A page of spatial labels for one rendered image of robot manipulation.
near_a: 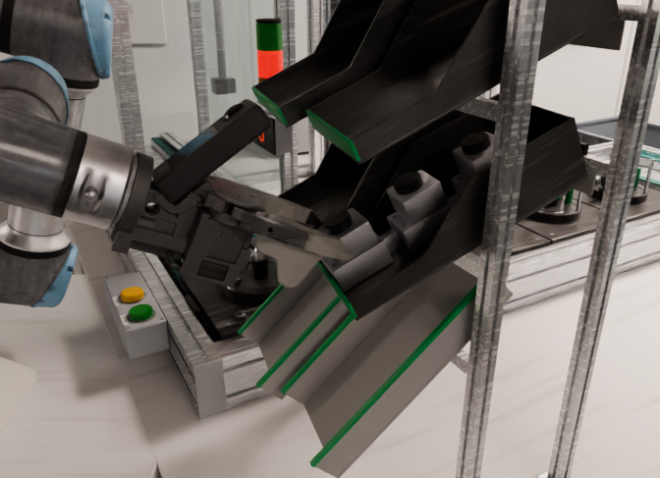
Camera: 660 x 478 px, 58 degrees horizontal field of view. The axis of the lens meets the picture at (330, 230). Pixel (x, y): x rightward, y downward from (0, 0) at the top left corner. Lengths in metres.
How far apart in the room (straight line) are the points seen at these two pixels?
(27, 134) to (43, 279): 0.61
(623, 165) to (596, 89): 3.68
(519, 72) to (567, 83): 3.75
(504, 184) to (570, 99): 3.76
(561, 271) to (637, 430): 0.41
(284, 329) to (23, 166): 0.48
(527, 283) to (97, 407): 0.84
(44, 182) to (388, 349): 0.43
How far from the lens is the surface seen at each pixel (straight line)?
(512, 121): 0.54
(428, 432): 0.96
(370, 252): 0.62
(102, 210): 0.52
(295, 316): 0.87
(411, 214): 0.61
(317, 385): 0.78
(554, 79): 4.25
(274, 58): 1.18
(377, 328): 0.76
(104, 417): 1.04
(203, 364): 0.93
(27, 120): 0.52
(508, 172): 0.56
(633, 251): 1.53
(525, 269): 1.26
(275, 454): 0.92
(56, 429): 1.04
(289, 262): 0.55
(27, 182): 0.51
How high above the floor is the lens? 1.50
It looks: 24 degrees down
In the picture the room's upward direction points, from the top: straight up
